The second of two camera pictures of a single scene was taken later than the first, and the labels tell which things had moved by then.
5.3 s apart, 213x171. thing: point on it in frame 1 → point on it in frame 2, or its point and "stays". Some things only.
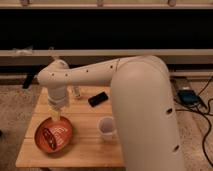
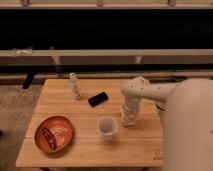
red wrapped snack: x=49 y=138 stays
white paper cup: x=106 y=127 stays
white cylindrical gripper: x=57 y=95 → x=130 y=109
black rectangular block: x=95 y=100 stays
